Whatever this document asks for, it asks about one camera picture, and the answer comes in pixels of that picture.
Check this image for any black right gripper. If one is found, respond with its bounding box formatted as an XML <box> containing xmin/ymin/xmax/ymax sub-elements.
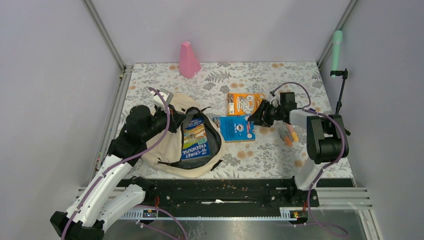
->
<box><xmin>247</xmin><ymin>99</ymin><xmax>284</xmax><ymax>128</ymax></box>

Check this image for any orange paperback book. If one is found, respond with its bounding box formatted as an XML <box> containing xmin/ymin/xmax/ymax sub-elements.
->
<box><xmin>226</xmin><ymin>93</ymin><xmax>265</xmax><ymax>116</ymax></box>

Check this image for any light blue paperback book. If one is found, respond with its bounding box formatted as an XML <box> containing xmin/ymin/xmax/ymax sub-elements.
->
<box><xmin>212</xmin><ymin>115</ymin><xmax>256</xmax><ymax>143</ymax></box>

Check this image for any dark blue treehouse book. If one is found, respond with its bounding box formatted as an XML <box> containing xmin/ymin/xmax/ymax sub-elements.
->
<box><xmin>181</xmin><ymin>117</ymin><xmax>211</xmax><ymax>161</ymax></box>

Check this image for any beige canvas backpack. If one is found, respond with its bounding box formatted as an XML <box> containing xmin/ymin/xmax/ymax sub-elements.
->
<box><xmin>141</xmin><ymin>92</ymin><xmax>226</xmax><ymax>178</ymax></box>

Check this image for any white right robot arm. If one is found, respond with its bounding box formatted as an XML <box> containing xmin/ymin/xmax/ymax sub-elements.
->
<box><xmin>248</xmin><ymin>92</ymin><xmax>349</xmax><ymax>206</ymax></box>

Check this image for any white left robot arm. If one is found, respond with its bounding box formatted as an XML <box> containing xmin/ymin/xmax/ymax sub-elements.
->
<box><xmin>50</xmin><ymin>105</ymin><xmax>187</xmax><ymax>240</ymax></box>

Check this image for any orange highlighter pen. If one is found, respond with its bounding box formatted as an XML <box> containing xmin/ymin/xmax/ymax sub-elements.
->
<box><xmin>278</xmin><ymin>128</ymin><xmax>293</xmax><ymax>147</ymax></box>

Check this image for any yellow highlighter pen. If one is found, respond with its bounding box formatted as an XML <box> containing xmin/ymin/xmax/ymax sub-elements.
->
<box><xmin>286</xmin><ymin>124</ymin><xmax>299</xmax><ymax>142</ymax></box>

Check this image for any pink cone block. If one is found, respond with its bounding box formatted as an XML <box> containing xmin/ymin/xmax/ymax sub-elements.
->
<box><xmin>179</xmin><ymin>41</ymin><xmax>202</xmax><ymax>79</ymax></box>

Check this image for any black tripod stand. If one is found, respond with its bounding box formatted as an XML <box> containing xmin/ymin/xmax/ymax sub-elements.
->
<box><xmin>330</xmin><ymin>69</ymin><xmax>349</xmax><ymax>115</ymax></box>

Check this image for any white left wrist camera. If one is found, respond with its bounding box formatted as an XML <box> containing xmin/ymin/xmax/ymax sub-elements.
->
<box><xmin>150</xmin><ymin>89</ymin><xmax>174</xmax><ymax>110</ymax></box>

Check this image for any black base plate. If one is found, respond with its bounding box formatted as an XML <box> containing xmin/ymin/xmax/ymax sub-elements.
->
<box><xmin>119</xmin><ymin>177</ymin><xmax>320</xmax><ymax>208</ymax></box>

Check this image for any aluminium cable duct rail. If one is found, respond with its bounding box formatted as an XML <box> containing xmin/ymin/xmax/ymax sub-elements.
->
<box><xmin>118</xmin><ymin>207</ymin><xmax>308</xmax><ymax>222</ymax></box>

